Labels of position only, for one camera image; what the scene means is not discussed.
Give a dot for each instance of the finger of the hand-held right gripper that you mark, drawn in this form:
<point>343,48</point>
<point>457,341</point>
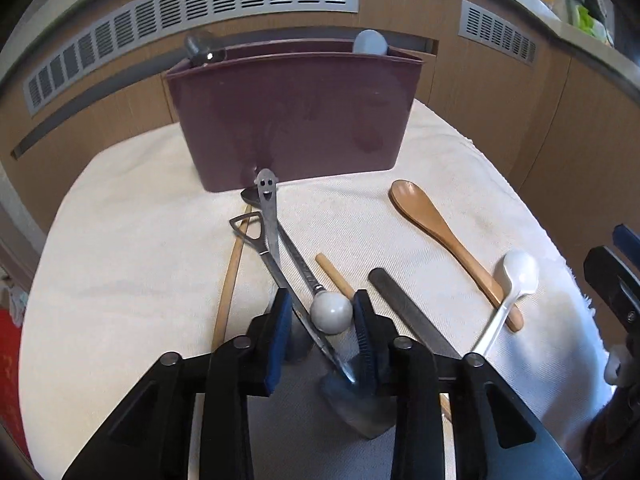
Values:
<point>610,275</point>

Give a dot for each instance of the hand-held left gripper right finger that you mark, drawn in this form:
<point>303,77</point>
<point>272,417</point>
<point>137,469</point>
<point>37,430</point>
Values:
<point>364,340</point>

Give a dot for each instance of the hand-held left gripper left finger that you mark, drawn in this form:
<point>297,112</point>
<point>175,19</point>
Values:
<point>280,340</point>

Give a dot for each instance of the dark metal utensil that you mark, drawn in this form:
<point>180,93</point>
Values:
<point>405,305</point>

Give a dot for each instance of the wooden chopstick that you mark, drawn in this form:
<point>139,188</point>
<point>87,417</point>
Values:
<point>335,275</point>
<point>227,285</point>

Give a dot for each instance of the white plastic spoon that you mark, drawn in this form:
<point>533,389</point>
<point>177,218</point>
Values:
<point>520,270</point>

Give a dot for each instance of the smiley face metal utensil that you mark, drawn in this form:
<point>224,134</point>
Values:
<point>267,195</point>

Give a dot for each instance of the brown wooden spoon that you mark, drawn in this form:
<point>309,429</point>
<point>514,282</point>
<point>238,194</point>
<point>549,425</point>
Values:
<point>415,200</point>

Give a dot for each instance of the maroon utensil holder box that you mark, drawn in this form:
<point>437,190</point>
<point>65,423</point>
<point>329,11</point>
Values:
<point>300,120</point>

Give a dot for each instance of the white table cloth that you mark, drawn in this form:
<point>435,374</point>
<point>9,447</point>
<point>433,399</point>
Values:
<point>125,260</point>

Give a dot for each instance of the green package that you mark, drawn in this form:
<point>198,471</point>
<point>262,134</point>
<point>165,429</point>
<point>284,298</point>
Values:
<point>592,25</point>

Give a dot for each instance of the small grey vent grille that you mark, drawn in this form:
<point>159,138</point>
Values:
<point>495,30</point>

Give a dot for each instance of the red mat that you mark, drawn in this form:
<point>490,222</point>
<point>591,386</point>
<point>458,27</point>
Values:
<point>12,385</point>

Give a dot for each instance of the wooden cabinet front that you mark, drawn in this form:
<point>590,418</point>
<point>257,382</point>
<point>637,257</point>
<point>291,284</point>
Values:
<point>125,110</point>

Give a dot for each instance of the light blue spoon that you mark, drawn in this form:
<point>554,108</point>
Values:
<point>370,42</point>

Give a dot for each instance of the dark grey ladle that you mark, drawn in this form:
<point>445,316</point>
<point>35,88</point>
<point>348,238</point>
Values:
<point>200,47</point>

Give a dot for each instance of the long grey vent grille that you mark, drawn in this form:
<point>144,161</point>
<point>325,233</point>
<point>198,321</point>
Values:
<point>200,0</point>

